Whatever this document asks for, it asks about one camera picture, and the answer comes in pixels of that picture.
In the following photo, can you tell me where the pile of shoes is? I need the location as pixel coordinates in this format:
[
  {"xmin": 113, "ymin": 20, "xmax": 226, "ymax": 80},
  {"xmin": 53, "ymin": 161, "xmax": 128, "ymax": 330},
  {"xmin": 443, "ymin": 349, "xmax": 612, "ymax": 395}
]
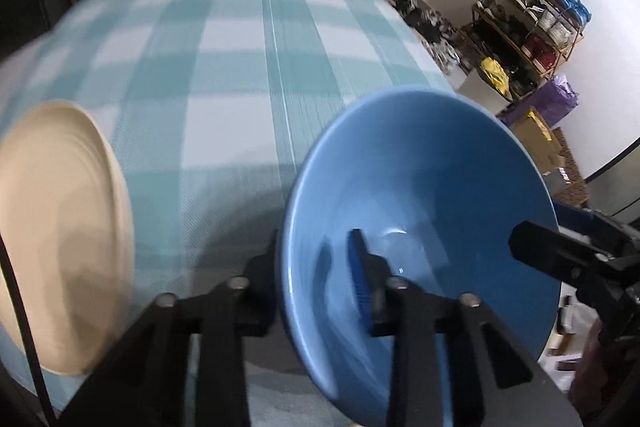
[{"xmin": 392, "ymin": 0, "xmax": 473, "ymax": 75}]

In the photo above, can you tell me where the blue bowl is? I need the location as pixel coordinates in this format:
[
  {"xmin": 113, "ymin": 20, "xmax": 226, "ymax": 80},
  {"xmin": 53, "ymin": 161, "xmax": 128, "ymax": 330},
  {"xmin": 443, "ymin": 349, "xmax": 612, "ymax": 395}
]
[{"xmin": 276, "ymin": 88, "xmax": 561, "ymax": 425}]

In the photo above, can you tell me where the shoe rack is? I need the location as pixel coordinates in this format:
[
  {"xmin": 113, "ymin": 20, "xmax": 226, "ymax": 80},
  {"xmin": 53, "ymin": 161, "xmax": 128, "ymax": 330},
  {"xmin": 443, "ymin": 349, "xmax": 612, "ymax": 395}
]
[{"xmin": 470, "ymin": 0, "xmax": 593, "ymax": 88}]

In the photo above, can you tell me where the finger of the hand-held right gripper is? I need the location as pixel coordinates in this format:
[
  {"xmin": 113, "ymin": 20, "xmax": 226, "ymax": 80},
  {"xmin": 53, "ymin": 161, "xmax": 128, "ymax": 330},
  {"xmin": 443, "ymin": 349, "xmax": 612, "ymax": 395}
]
[
  {"xmin": 552, "ymin": 202, "xmax": 640, "ymax": 259},
  {"xmin": 510, "ymin": 221, "xmax": 612, "ymax": 288}
]

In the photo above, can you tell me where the purple bag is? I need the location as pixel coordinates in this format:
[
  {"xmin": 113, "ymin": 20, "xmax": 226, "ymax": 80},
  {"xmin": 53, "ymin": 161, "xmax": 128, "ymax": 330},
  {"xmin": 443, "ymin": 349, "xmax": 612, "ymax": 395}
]
[{"xmin": 500, "ymin": 74, "xmax": 581, "ymax": 128}]

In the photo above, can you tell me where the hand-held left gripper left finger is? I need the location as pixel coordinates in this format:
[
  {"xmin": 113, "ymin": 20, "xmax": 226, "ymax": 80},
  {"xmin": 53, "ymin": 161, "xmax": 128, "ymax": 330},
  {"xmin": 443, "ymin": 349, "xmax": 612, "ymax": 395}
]
[{"xmin": 57, "ymin": 229, "xmax": 281, "ymax": 427}]

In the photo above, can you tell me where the cardboard box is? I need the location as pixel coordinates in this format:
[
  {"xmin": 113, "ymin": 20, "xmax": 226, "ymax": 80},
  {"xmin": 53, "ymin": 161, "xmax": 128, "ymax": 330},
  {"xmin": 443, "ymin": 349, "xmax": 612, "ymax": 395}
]
[{"xmin": 510, "ymin": 107, "xmax": 566, "ymax": 172}]

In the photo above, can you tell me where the yellow bag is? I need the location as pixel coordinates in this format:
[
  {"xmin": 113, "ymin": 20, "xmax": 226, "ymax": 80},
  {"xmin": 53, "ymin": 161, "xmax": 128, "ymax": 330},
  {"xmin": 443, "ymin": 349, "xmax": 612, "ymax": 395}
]
[{"xmin": 479, "ymin": 57, "xmax": 512, "ymax": 98}]

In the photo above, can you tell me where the large cream plate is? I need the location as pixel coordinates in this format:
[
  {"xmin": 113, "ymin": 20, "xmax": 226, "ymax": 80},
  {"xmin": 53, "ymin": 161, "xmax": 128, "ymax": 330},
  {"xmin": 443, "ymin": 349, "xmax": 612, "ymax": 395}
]
[{"xmin": 0, "ymin": 101, "xmax": 135, "ymax": 377}]

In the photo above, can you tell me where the black cable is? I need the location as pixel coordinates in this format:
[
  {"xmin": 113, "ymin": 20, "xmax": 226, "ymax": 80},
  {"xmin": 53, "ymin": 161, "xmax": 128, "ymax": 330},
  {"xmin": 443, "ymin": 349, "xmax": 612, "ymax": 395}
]
[{"xmin": 0, "ymin": 234, "xmax": 58, "ymax": 427}]

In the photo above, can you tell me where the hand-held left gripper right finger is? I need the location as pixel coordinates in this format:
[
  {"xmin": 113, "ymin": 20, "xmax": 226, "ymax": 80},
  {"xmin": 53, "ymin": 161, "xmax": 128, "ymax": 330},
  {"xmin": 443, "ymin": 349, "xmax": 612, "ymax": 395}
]
[{"xmin": 347, "ymin": 228, "xmax": 581, "ymax": 427}]

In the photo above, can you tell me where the teal checked tablecloth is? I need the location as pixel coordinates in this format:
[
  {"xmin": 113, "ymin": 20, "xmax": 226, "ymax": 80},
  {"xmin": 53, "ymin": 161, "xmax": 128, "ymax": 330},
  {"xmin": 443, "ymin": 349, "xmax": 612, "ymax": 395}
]
[{"xmin": 0, "ymin": 0, "xmax": 458, "ymax": 427}]

